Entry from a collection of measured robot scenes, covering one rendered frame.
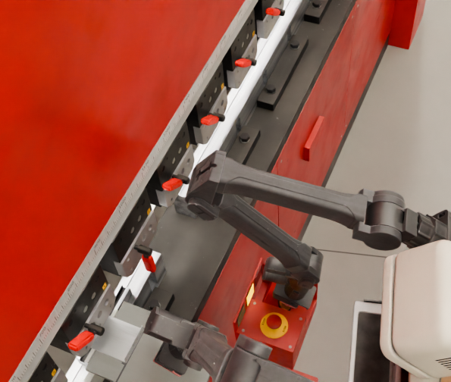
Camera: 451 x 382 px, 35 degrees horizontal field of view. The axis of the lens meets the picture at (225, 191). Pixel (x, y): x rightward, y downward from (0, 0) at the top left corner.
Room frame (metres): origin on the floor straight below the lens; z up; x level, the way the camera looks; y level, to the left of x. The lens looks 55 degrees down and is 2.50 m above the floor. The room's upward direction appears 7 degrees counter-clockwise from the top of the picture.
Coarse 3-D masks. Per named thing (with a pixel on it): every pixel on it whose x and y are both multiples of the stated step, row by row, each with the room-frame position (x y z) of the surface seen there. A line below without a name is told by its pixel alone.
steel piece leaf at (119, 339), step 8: (112, 320) 0.73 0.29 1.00; (120, 320) 0.73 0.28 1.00; (112, 328) 0.71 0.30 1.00; (120, 328) 0.71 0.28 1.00; (128, 328) 0.71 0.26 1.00; (136, 328) 0.71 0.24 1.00; (104, 336) 0.70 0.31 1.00; (112, 336) 0.70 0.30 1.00; (120, 336) 0.69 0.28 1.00; (128, 336) 0.69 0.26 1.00; (136, 336) 0.68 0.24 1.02; (96, 344) 0.68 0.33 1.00; (104, 344) 0.68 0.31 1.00; (112, 344) 0.68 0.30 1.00; (120, 344) 0.67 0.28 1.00; (128, 344) 0.67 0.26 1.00; (104, 352) 0.66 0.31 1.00; (112, 352) 0.66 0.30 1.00; (120, 352) 0.65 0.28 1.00; (128, 352) 0.64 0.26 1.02
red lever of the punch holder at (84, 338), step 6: (84, 324) 0.64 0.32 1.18; (90, 324) 0.64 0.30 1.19; (96, 324) 0.64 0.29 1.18; (90, 330) 0.62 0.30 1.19; (96, 330) 0.63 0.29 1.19; (102, 330) 0.63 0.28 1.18; (78, 336) 0.60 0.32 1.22; (84, 336) 0.60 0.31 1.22; (90, 336) 0.61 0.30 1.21; (72, 342) 0.59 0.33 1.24; (78, 342) 0.58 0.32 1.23; (84, 342) 0.59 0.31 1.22; (72, 348) 0.57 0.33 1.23; (78, 348) 0.57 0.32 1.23
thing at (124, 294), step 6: (120, 288) 0.82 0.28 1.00; (126, 288) 0.81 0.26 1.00; (114, 294) 0.80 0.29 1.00; (120, 294) 0.80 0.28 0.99; (126, 294) 0.80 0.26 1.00; (120, 300) 0.78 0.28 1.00; (126, 300) 0.79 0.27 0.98; (114, 306) 0.77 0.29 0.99; (120, 306) 0.77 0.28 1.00; (90, 348) 0.68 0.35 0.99; (78, 360) 0.65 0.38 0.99; (84, 360) 0.65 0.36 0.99
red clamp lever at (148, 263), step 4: (136, 248) 0.82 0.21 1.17; (140, 248) 0.81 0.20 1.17; (144, 248) 0.81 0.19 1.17; (148, 248) 0.81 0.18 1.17; (140, 252) 0.81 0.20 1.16; (144, 252) 0.80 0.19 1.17; (148, 252) 0.80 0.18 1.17; (144, 256) 0.81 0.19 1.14; (148, 256) 0.81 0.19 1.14; (144, 260) 0.81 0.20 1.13; (148, 260) 0.80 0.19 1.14; (152, 260) 0.81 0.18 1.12; (144, 264) 0.81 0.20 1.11; (148, 264) 0.80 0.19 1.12; (152, 264) 0.80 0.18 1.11; (148, 268) 0.80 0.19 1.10; (152, 268) 0.80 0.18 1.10; (152, 272) 0.80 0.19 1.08
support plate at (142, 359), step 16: (128, 304) 0.77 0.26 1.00; (128, 320) 0.73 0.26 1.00; (144, 320) 0.73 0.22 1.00; (144, 336) 0.69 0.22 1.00; (96, 352) 0.66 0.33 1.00; (144, 352) 0.65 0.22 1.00; (96, 368) 0.62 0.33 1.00; (112, 368) 0.62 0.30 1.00; (128, 368) 0.61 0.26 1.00; (144, 368) 0.61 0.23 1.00; (160, 368) 0.60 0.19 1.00; (192, 368) 0.60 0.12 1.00
